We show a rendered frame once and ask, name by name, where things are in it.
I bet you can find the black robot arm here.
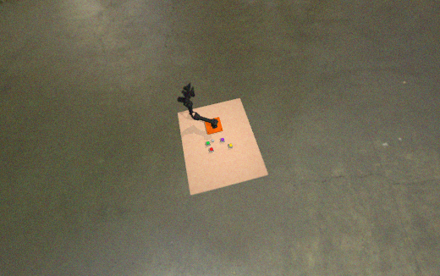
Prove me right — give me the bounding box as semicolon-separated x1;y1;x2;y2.
177;97;218;129

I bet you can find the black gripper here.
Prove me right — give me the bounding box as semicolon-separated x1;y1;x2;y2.
183;83;195;98

